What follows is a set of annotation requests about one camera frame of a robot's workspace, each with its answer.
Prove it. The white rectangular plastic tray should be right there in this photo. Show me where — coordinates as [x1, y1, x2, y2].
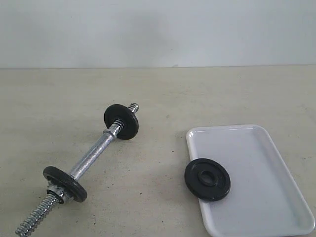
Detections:
[186, 124, 316, 237]

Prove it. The black weight plate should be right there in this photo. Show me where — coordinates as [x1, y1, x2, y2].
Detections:
[184, 158, 231, 201]
[43, 166, 87, 202]

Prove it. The black round disc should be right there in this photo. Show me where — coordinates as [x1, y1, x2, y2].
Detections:
[104, 104, 139, 140]

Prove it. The chrome collar nut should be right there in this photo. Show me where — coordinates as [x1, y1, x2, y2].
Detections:
[47, 184, 72, 203]

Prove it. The chrome threaded dumbbell bar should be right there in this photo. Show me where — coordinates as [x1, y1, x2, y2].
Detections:
[15, 102, 139, 237]

